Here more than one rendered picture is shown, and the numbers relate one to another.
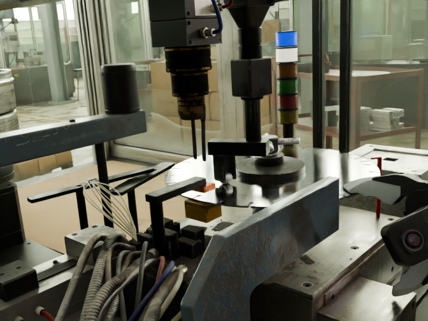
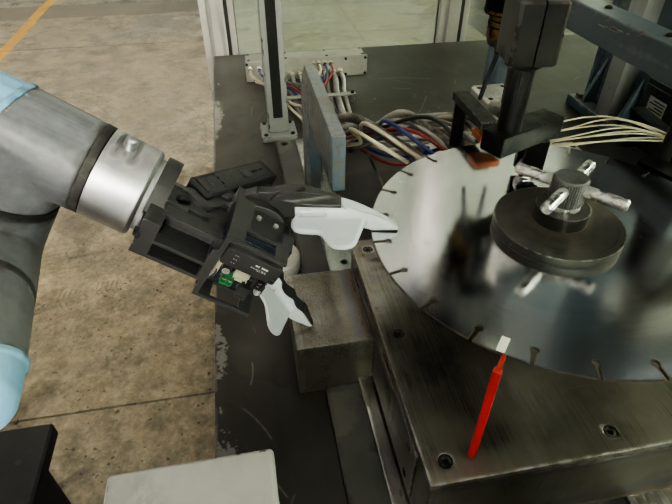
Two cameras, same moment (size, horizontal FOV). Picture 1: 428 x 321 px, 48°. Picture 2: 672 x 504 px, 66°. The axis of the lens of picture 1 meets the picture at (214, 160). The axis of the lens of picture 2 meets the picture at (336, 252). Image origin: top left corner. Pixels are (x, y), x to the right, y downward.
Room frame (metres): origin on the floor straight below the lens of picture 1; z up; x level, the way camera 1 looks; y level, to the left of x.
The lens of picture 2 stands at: (0.81, -0.50, 1.23)
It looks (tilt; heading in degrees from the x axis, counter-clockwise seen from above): 39 degrees down; 127
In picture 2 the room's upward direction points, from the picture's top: straight up
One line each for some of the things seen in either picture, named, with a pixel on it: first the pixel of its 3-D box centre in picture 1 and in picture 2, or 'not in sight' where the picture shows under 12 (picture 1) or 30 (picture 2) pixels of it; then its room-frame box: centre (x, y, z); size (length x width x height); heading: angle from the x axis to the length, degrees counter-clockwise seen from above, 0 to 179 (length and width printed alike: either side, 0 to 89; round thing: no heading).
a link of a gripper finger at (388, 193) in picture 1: (382, 183); (344, 229); (0.60, -0.22, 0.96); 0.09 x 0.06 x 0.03; 37
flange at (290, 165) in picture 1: (269, 162); (559, 217); (0.74, -0.09, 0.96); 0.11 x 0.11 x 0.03
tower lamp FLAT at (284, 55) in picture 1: (286, 55); not in sight; (1.03, -0.16, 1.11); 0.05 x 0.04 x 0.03; 48
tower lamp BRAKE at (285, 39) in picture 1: (286, 39); not in sight; (1.03, -0.16, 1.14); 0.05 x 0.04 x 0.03; 48
